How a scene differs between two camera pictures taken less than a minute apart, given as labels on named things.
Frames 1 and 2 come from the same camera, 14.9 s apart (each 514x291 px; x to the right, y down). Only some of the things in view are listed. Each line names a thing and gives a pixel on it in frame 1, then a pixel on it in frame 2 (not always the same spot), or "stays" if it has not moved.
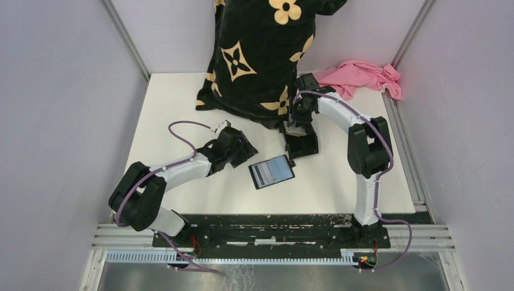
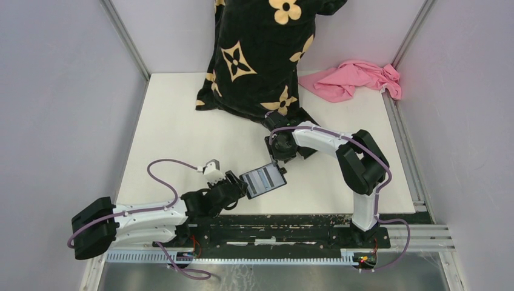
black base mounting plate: [271, 232] stays
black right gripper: [299, 118] -> [287, 156]
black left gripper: [247, 150] -> [241, 184]
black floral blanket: [256, 48] stays
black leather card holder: [271, 171] -> [263, 191]
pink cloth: [350, 75] stays
